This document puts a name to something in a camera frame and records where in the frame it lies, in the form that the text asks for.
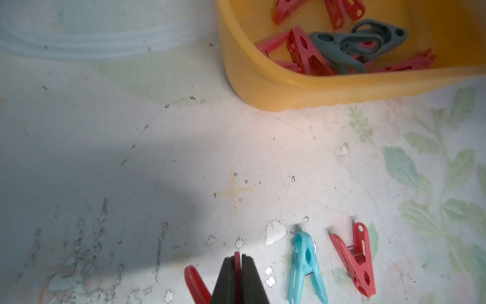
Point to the teal clothespin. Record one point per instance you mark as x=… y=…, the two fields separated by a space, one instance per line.
x=304 y=264

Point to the clear plastic box lid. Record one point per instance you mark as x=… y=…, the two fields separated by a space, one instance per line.
x=92 y=30

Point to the yellow plastic storage box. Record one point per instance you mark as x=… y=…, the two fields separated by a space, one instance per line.
x=453 y=30

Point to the pink-red clothespin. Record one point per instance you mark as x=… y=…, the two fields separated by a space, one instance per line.
x=340 y=10

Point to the grey-green clothespin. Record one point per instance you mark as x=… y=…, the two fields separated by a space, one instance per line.
x=338 y=49

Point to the red clothespin under orange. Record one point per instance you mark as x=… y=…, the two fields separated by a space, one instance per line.
x=285 y=8

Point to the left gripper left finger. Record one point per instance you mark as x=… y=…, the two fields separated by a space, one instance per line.
x=224 y=292

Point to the grey-blue clothespin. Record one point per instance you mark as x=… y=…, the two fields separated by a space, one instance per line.
x=391 y=35

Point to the red clothespin placed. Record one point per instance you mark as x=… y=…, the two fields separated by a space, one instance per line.
x=358 y=260
x=198 y=290

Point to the red clothespin box edge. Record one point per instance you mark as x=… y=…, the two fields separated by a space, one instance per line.
x=305 y=58

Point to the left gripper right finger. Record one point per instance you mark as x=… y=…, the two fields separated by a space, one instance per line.
x=253 y=291

